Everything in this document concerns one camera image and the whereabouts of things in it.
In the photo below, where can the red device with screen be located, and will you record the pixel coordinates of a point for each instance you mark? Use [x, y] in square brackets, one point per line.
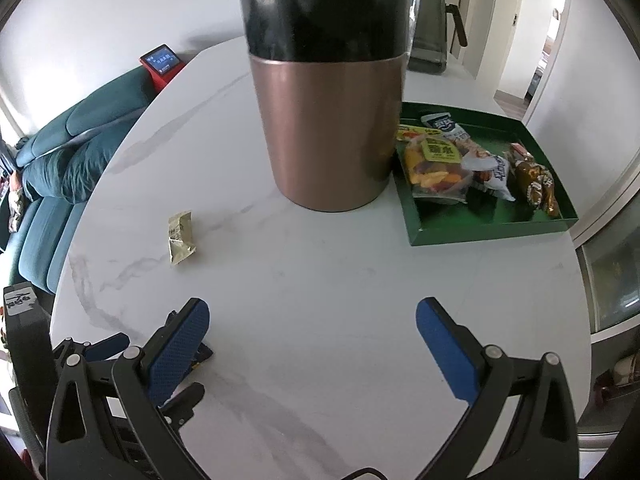
[161, 62]

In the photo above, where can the brown snack packet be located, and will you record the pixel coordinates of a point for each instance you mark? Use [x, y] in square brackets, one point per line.
[537, 182]

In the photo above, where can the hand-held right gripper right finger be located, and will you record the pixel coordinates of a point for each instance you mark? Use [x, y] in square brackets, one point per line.
[445, 350]

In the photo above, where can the dark blue snack packet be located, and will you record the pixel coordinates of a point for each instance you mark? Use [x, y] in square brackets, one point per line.
[203, 354]

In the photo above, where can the glass cabinet door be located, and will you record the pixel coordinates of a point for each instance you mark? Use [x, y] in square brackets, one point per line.
[610, 280]

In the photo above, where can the silver and blue snack packet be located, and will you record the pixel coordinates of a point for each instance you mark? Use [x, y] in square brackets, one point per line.
[495, 174]

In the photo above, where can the teal sofa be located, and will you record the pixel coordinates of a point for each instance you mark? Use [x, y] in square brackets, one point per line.
[60, 175]

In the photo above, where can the beige snack packet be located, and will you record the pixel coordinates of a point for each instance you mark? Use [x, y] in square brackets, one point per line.
[181, 237]

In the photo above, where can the yellow dried fruit packet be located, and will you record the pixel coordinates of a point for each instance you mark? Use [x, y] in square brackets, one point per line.
[432, 172]

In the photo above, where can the white and blue snack packet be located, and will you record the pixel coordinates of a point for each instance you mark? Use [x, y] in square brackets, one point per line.
[445, 126]

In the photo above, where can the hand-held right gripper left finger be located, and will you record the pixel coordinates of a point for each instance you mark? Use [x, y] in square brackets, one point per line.
[182, 345]

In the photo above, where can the rose gold bin black liner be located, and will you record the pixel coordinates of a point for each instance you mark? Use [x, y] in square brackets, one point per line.
[325, 110]

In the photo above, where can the white door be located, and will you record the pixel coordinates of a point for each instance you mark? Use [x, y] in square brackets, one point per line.
[482, 15]

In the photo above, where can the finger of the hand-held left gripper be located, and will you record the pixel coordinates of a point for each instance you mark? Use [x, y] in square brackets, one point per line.
[186, 400]
[107, 346]

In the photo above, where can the green tray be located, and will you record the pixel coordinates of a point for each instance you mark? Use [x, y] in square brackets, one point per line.
[500, 225]

